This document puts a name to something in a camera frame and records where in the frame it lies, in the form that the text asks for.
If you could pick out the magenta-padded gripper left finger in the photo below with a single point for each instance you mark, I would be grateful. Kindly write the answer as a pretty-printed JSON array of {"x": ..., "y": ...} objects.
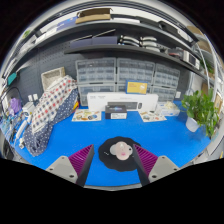
[{"x": 80, "y": 159}]

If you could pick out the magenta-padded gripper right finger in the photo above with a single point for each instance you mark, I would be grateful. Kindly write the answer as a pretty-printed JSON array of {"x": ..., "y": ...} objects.
[{"x": 148, "y": 160}]

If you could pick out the pale pink computer mouse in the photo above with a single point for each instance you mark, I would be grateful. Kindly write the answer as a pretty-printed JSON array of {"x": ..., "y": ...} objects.
[{"x": 120, "y": 150}]

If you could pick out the black round-eyed mouse pad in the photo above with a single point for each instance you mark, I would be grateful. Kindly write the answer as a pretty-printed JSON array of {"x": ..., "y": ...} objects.
[{"x": 111, "y": 163}]

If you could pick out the printed picture leaflet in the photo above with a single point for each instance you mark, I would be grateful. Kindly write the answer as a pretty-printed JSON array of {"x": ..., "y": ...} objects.
[
  {"x": 151, "y": 116},
  {"x": 86, "y": 115}
]

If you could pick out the white tissue pack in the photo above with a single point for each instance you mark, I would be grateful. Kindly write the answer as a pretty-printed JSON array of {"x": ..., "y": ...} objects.
[{"x": 168, "y": 109}]

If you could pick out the small black product box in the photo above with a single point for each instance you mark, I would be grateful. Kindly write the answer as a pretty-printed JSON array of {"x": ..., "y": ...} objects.
[{"x": 116, "y": 112}]

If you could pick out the checkered and dotted cloth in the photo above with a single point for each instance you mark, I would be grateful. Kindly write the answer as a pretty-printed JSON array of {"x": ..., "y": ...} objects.
[{"x": 50, "y": 110}]

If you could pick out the long white keyboard box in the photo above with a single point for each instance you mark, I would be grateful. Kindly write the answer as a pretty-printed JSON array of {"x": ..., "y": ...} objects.
[{"x": 100, "y": 101}]

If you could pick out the white power strip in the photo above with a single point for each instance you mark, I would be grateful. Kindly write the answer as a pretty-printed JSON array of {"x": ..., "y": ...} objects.
[{"x": 21, "y": 129}]

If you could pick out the green potted plant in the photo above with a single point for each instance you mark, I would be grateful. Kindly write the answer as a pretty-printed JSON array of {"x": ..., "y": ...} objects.
[{"x": 200, "y": 110}]

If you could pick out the white box-shaped device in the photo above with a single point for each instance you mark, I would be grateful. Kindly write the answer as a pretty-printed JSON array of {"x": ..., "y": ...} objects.
[{"x": 28, "y": 108}]

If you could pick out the yellow card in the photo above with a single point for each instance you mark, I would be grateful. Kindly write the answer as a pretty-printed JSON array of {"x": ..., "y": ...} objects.
[{"x": 136, "y": 87}]

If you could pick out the purple object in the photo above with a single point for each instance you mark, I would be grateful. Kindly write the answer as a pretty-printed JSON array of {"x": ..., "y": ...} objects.
[{"x": 15, "y": 106}]

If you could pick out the white wicker basket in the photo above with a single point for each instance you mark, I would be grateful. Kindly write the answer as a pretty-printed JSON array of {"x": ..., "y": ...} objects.
[{"x": 52, "y": 77}]

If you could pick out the teal wall-hung object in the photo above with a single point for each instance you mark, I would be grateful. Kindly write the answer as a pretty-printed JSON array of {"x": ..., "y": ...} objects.
[{"x": 12, "y": 78}]

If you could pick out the dark wall shelf unit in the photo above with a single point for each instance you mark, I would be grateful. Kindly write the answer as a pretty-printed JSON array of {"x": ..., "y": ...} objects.
[{"x": 116, "y": 48}]

